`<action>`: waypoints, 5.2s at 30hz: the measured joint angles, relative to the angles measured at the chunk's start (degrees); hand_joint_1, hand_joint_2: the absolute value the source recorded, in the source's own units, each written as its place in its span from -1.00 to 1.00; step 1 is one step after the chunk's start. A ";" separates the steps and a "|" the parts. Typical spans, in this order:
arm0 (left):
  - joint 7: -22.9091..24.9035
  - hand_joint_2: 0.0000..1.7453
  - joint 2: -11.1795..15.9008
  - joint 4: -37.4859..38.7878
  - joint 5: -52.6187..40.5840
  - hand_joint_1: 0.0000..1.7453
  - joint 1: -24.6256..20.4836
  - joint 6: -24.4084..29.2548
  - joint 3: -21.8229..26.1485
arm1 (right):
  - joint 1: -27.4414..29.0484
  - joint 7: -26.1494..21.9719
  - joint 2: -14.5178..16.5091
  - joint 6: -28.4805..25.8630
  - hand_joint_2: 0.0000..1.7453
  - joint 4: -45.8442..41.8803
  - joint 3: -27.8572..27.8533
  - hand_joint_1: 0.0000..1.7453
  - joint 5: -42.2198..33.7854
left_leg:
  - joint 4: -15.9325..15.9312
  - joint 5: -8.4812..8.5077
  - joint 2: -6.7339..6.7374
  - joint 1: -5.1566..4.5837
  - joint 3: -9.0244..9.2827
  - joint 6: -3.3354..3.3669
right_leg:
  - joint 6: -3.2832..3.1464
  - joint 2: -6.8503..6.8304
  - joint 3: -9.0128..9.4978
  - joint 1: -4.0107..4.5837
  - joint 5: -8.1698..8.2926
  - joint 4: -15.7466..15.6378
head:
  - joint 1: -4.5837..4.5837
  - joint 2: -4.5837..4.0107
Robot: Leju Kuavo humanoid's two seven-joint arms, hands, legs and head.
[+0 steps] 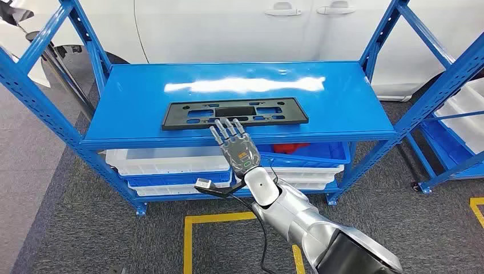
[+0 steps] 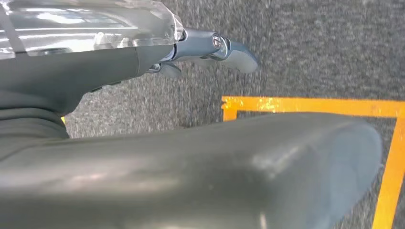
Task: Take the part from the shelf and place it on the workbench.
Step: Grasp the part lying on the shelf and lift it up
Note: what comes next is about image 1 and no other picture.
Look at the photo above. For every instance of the blue plastic bin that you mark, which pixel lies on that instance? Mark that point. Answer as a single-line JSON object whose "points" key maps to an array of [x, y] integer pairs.
{"points": [[325, 151], [446, 147], [177, 178]]}

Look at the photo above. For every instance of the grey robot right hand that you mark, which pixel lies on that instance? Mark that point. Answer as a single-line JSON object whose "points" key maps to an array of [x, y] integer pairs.
{"points": [[240, 153]]}

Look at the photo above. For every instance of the red cloth item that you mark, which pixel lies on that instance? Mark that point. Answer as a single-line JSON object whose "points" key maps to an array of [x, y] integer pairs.
{"points": [[291, 148]]}

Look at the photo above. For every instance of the blue metal shelf rack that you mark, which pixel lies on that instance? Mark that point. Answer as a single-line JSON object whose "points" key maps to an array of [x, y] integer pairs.
{"points": [[453, 172], [132, 106]]}

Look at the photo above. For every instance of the white car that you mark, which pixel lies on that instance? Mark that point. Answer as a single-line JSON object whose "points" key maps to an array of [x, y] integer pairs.
{"points": [[227, 30]]}

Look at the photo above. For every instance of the black car tyre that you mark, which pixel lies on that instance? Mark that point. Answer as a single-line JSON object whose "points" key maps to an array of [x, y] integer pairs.
{"points": [[64, 75]]}

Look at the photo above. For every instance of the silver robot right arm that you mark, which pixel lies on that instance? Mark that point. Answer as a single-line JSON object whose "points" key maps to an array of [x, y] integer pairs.
{"points": [[302, 223]]}

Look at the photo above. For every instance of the black plastic frame part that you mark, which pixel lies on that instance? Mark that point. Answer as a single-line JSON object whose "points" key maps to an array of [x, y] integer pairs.
{"points": [[176, 113]]}

